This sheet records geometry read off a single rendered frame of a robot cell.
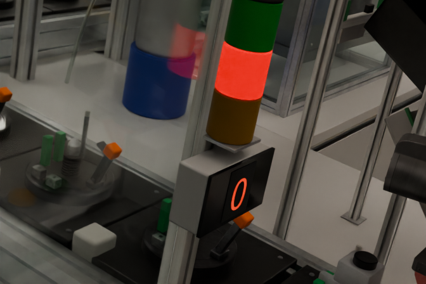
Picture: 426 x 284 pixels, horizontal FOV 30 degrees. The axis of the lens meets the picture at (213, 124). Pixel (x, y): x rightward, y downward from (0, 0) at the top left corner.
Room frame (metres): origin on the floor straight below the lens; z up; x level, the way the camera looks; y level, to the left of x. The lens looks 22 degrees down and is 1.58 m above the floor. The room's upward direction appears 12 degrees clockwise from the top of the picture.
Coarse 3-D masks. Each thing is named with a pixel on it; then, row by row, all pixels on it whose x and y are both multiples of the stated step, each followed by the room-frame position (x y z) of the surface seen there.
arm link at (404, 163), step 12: (408, 144) 0.82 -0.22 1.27; (420, 144) 0.82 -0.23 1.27; (396, 156) 0.82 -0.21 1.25; (408, 156) 0.82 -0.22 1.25; (420, 156) 0.82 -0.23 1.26; (396, 168) 0.81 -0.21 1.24; (408, 168) 0.81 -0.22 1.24; (420, 168) 0.81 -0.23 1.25; (396, 180) 0.81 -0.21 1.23; (408, 180) 0.81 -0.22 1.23; (420, 180) 0.80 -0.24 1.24; (396, 192) 0.82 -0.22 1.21; (408, 192) 0.81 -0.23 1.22; (420, 192) 0.80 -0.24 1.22
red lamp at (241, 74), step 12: (228, 48) 0.75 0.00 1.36; (228, 60) 0.74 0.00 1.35; (240, 60) 0.74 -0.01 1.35; (252, 60) 0.74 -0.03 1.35; (264, 60) 0.75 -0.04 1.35; (228, 72) 0.74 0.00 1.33; (240, 72) 0.74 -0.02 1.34; (252, 72) 0.74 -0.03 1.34; (264, 72) 0.75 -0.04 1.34; (216, 84) 0.75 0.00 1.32; (228, 84) 0.74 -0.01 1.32; (240, 84) 0.74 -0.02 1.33; (252, 84) 0.74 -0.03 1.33; (264, 84) 0.76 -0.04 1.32; (240, 96) 0.74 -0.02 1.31; (252, 96) 0.74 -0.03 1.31
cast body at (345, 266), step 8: (352, 256) 0.87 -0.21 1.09; (360, 256) 0.86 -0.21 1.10; (368, 256) 0.87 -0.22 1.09; (344, 264) 0.85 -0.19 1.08; (352, 264) 0.86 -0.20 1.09; (360, 264) 0.85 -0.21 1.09; (368, 264) 0.85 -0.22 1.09; (376, 264) 0.85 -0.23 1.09; (320, 272) 0.89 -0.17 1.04; (336, 272) 0.86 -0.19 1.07; (344, 272) 0.85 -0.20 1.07; (352, 272) 0.85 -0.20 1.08; (360, 272) 0.84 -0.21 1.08; (368, 272) 0.84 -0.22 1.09; (376, 272) 0.85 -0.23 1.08; (328, 280) 0.86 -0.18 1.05; (336, 280) 0.86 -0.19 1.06; (344, 280) 0.85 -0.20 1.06; (352, 280) 0.84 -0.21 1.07; (360, 280) 0.84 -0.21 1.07; (368, 280) 0.84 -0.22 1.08; (376, 280) 0.85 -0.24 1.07
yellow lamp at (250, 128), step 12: (216, 96) 0.75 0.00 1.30; (228, 96) 0.74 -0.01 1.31; (216, 108) 0.75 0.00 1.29; (228, 108) 0.74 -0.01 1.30; (240, 108) 0.74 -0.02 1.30; (252, 108) 0.75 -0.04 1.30; (216, 120) 0.74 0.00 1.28; (228, 120) 0.74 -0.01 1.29; (240, 120) 0.74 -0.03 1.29; (252, 120) 0.75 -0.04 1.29; (216, 132) 0.74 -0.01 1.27; (228, 132) 0.74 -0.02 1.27; (240, 132) 0.74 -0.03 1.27; (252, 132) 0.75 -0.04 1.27; (240, 144) 0.74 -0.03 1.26
